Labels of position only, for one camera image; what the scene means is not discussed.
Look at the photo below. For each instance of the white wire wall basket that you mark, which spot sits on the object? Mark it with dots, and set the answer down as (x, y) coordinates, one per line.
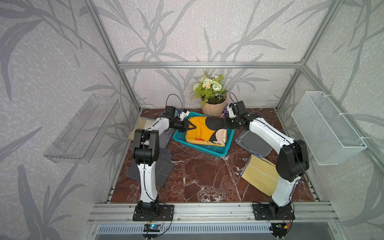
(328, 134)

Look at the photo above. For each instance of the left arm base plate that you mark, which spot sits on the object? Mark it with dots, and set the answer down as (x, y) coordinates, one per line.
(153, 211)

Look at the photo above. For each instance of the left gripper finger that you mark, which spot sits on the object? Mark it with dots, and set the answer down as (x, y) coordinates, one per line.
(189, 128)
(188, 123)

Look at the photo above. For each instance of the purple pink toy rake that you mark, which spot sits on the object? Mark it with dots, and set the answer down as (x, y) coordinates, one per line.
(224, 114)

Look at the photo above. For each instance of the dark grey checked pillowcase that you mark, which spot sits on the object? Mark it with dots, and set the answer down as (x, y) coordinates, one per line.
(163, 168)

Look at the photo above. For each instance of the yellow Mickey Mouse pillowcase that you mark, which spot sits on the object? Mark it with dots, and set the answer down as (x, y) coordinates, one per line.
(210, 131)

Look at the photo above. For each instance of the beige grey striped pillowcase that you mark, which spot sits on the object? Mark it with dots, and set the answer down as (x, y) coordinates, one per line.
(143, 123)

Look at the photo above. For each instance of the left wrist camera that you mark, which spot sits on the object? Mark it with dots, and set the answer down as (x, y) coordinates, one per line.
(173, 112)

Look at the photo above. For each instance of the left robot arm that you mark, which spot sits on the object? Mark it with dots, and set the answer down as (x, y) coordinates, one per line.
(146, 151)

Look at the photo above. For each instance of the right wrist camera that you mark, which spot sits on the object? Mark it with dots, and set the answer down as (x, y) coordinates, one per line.
(237, 109)

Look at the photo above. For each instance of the plain grey pillowcase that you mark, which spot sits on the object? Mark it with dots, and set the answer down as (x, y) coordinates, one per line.
(253, 144)

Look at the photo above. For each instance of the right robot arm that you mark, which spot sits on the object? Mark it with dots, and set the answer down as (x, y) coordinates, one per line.
(293, 157)

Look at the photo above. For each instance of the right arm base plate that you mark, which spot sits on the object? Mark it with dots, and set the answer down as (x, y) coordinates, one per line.
(270, 211)

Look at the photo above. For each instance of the yellow-green pillowcase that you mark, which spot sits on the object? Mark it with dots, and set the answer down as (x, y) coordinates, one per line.
(261, 174)

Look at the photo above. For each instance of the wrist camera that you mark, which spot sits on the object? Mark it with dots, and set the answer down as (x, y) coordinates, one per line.
(173, 112)
(237, 109)

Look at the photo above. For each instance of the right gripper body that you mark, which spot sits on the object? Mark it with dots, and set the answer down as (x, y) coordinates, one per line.
(232, 122)

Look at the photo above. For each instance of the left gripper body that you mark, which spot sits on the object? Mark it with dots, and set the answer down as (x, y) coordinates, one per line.
(180, 125)

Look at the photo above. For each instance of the clear acrylic wall shelf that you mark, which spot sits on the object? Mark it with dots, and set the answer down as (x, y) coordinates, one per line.
(78, 142)

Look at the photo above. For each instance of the left green circuit board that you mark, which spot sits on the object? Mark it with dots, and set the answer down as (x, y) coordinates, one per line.
(152, 228)

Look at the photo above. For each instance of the aluminium front rail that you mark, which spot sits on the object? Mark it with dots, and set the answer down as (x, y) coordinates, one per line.
(305, 212)

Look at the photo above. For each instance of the potted artificial flower plant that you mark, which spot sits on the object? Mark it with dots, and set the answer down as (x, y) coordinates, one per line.
(211, 91)

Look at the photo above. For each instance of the right circuit board with wires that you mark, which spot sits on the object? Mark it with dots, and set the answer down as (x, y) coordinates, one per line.
(280, 230)

